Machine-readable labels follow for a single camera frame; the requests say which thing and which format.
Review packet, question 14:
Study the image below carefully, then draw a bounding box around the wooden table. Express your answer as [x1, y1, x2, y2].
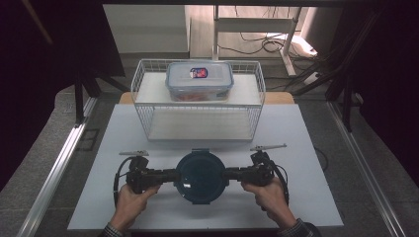
[118, 91, 295, 106]

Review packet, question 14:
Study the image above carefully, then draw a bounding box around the black floor cable bundle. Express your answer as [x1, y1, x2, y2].
[216, 31, 297, 57]

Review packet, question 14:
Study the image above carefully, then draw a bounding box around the aluminium rail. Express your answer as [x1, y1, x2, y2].
[327, 100, 408, 237]
[16, 97, 99, 237]

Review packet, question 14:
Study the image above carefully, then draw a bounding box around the thin black floor cable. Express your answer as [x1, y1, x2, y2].
[312, 146, 330, 172]

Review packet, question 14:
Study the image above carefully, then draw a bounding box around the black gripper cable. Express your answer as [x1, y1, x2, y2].
[268, 159, 291, 207]
[113, 156, 135, 209]

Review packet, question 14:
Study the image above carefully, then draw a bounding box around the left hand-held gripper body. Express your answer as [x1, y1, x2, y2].
[118, 149, 167, 196]

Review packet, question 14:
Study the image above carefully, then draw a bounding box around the white wire two-tier rack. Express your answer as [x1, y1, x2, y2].
[129, 58, 267, 143]

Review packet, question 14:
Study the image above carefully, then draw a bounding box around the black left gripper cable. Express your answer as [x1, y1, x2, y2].
[113, 156, 135, 209]

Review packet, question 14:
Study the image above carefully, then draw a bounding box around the person's right hand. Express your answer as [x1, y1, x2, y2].
[240, 179, 298, 230]

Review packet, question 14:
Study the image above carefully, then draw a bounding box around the white metal frame stand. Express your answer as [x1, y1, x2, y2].
[211, 4, 319, 77]

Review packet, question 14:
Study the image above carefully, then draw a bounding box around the black metal stand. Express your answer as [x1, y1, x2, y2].
[292, 6, 386, 133]

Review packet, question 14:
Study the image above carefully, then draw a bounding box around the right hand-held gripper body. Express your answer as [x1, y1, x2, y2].
[235, 143, 289, 188]

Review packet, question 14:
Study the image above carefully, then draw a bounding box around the clear rectangular lidded container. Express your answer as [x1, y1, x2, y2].
[164, 61, 235, 103]

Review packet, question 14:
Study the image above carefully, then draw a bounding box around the white cabinet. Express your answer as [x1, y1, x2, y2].
[103, 4, 192, 55]

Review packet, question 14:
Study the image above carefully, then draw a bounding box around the black tripod stand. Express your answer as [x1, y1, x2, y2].
[73, 65, 131, 127]

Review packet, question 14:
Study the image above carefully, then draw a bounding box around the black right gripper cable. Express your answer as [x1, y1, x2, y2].
[268, 159, 291, 207]

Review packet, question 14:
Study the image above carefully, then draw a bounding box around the person's left hand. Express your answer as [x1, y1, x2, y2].
[110, 182, 162, 233]

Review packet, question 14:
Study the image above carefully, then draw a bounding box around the dark curtain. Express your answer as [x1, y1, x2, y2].
[0, 0, 126, 192]
[329, 0, 419, 186]

